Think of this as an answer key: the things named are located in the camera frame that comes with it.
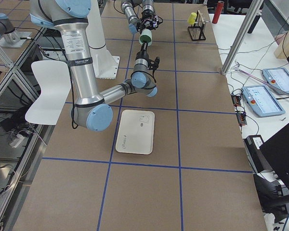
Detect black wire cup rack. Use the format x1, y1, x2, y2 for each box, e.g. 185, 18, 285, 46
187, 13, 206, 41

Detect blue teach pendant far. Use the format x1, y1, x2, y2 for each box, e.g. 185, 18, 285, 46
262, 67, 289, 94

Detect yellow cup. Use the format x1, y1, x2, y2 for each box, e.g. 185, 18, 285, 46
187, 12, 197, 25

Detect aluminium frame post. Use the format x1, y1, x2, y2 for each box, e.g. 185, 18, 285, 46
221, 0, 263, 76

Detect blue teach pendant near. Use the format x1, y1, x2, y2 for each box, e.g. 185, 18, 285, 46
242, 85, 285, 117

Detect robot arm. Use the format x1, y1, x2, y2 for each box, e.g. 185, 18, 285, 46
30, 0, 161, 131
121, 0, 163, 34

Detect cream rabbit tray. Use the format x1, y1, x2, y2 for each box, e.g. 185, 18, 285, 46
116, 110, 155, 155

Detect white chair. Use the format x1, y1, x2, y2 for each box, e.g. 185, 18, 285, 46
25, 60, 71, 125

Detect blue teach pendant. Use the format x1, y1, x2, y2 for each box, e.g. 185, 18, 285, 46
262, 67, 289, 94
242, 85, 285, 117

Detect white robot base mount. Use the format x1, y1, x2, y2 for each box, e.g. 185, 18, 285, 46
86, 0, 120, 79

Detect red bottle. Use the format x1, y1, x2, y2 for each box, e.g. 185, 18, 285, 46
211, 0, 224, 24

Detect mint green cup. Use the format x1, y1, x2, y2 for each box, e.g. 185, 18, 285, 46
139, 29, 152, 46

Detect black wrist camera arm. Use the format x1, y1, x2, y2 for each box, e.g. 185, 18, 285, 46
149, 56, 160, 71

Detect wooden rack handle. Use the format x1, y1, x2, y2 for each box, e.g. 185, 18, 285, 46
197, 10, 206, 25

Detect black laptop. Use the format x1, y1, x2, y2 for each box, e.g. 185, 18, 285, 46
259, 119, 289, 191

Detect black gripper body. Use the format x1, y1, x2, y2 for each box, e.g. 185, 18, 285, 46
141, 11, 159, 30
137, 50, 149, 60

